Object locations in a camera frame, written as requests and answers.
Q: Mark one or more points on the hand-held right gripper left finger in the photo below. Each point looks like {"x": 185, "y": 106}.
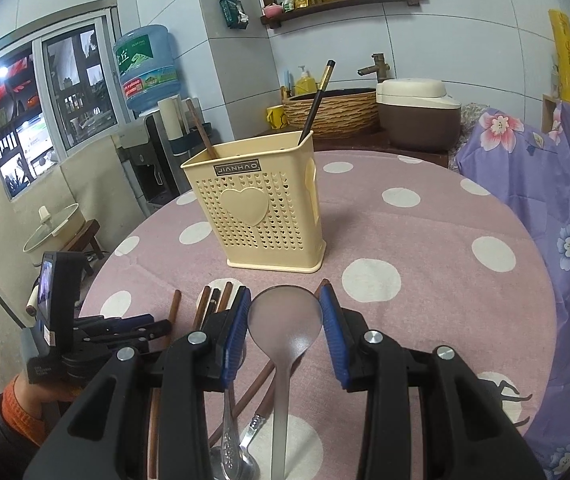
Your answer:
{"x": 234, "y": 345}

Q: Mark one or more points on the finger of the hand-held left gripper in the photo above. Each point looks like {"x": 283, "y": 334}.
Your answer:
{"x": 157, "y": 329}
{"x": 132, "y": 321}

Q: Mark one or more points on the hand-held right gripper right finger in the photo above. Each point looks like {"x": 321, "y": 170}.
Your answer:
{"x": 336, "y": 345}

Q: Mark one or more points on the cream perforated utensil holder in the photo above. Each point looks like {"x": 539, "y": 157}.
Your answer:
{"x": 265, "y": 240}

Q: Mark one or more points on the black gold-tipped chopstick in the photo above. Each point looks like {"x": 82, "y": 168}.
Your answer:
{"x": 317, "y": 100}

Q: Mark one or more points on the person's left forearm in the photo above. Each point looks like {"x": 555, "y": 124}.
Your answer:
{"x": 20, "y": 410}

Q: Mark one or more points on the pink polka dot tablecloth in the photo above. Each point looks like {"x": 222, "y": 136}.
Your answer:
{"x": 415, "y": 310}

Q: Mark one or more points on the cream pot with glass lid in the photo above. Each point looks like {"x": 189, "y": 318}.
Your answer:
{"x": 55, "y": 232}

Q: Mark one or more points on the dark wooden stool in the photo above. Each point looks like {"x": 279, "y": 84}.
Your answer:
{"x": 90, "y": 232}

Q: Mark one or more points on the water dispenser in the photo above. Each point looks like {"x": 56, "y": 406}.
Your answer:
{"x": 140, "y": 170}

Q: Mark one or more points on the dark blue cup holder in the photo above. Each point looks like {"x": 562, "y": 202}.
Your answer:
{"x": 192, "y": 145}

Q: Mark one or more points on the dark wooden counter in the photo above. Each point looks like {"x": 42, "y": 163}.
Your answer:
{"x": 365, "y": 142}

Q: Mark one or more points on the white paper cup stack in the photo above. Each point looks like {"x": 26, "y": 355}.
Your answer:
{"x": 171, "y": 120}

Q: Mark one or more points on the yellow mug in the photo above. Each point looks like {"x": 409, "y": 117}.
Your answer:
{"x": 276, "y": 117}

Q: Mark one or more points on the woven basket basin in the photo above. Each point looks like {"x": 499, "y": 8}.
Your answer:
{"x": 335, "y": 112}

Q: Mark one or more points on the brown and cream rice cooker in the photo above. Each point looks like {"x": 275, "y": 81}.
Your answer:
{"x": 415, "y": 120}

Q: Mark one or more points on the purple floral cloth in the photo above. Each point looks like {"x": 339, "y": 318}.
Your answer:
{"x": 540, "y": 220}

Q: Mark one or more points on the sliding window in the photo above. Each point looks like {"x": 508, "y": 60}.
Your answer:
{"x": 65, "y": 85}

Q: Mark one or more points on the blue water jug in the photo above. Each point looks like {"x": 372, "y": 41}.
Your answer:
{"x": 147, "y": 60}

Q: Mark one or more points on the yellow soap pump bottle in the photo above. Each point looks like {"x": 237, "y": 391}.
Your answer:
{"x": 306, "y": 84}

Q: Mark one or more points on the bronze faucet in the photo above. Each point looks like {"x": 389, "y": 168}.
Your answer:
{"x": 379, "y": 67}

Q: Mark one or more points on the light wooden cabinet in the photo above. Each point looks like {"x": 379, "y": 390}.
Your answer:
{"x": 547, "y": 112}

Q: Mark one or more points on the green packet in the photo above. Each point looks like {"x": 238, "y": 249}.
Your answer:
{"x": 230, "y": 10}

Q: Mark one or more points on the small pink pot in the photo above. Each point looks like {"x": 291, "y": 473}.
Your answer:
{"x": 271, "y": 10}

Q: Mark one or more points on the yellow patterned roll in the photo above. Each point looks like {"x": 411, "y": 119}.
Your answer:
{"x": 565, "y": 55}

